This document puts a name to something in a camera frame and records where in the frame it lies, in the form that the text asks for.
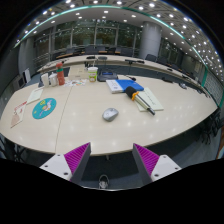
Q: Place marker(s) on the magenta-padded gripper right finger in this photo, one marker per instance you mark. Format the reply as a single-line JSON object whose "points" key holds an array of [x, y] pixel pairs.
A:
{"points": [[146, 158]]}

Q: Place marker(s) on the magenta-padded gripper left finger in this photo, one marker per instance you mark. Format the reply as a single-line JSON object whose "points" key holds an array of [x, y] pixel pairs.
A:
{"points": [[77, 156]]}

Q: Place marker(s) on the silver grey computer mouse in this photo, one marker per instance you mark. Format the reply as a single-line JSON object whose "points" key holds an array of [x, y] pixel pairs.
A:
{"points": [[110, 114]]}

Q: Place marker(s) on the round teal printed mouse pad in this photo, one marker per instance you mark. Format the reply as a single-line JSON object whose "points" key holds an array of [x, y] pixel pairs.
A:
{"points": [[44, 108]]}

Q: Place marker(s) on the pale green paper sheet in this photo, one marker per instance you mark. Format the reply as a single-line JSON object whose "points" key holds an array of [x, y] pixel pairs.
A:
{"points": [[154, 100]]}

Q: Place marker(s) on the black handheld microphone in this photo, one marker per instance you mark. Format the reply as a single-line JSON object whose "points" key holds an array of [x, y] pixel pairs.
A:
{"points": [[131, 92]]}

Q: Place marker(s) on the red and white pamphlet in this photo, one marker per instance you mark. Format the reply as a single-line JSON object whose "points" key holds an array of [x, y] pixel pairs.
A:
{"points": [[18, 114]]}

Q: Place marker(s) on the colourful sticker sheet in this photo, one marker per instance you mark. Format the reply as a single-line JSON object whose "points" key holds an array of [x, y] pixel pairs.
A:
{"points": [[76, 82]]}

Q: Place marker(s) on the white printed document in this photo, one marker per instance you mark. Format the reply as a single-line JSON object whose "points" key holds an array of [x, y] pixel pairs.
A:
{"points": [[35, 95]]}

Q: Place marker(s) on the blue and white book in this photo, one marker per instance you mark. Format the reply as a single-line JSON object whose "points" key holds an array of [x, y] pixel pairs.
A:
{"points": [[125, 85]]}

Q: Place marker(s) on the green printed paper cup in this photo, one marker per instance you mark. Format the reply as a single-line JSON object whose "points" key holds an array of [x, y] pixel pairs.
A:
{"points": [[93, 74]]}

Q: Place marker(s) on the red drink bottle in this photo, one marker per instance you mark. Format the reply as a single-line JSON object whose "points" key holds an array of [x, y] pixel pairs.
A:
{"points": [[60, 74]]}

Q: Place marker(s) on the black desk microphone base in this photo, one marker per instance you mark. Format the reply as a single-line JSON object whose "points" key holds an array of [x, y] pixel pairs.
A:
{"points": [[107, 76]]}

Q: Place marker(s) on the long curved conference desk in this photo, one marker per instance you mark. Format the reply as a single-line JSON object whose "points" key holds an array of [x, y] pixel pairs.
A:
{"points": [[113, 60]]}

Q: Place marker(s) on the dark office chairs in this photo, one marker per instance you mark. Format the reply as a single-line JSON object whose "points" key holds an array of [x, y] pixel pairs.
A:
{"points": [[90, 50]]}

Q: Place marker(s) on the ceiling lights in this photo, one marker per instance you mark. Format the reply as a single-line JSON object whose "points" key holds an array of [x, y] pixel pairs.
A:
{"points": [[151, 5]]}

